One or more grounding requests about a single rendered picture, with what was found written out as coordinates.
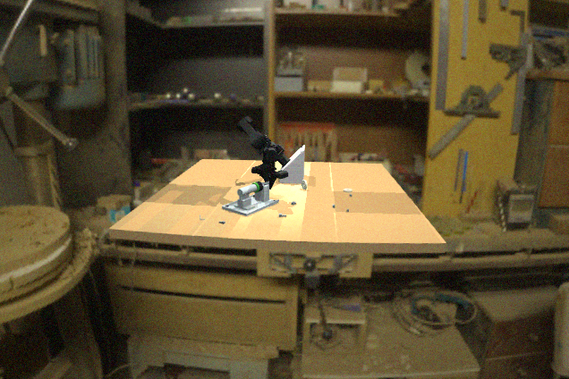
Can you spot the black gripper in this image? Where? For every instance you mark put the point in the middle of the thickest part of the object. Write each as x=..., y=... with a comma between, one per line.
x=271, y=177

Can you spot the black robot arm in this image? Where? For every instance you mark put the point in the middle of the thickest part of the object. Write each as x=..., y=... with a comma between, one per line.
x=262, y=144

